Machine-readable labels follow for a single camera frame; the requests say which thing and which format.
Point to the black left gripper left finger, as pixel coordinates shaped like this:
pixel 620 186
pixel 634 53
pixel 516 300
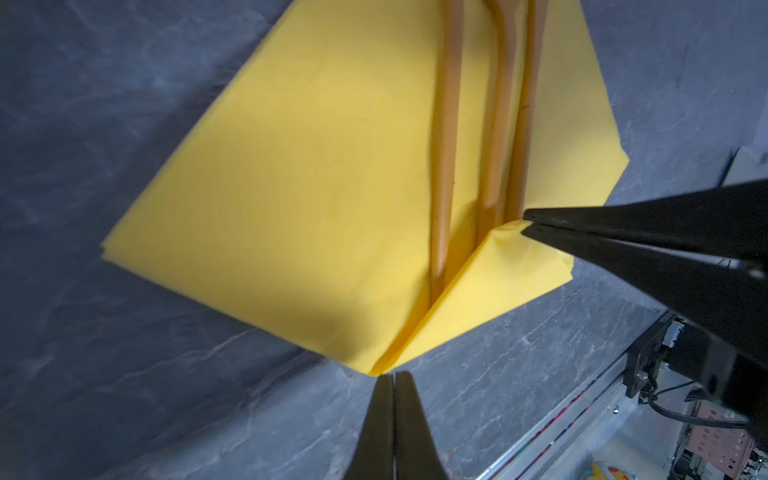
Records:
pixel 374 455

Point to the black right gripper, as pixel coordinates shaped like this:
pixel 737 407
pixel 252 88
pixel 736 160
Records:
pixel 728 221

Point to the orange plastic spoon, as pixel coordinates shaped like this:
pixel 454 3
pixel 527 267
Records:
pixel 444 140

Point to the yellow white toy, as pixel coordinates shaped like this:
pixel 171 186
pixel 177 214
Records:
pixel 605 471

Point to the yellow paper napkin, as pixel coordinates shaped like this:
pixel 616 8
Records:
pixel 299 203

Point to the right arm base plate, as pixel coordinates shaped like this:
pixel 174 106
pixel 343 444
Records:
pixel 645 356

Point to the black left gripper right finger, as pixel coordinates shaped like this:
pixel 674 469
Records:
pixel 416 456

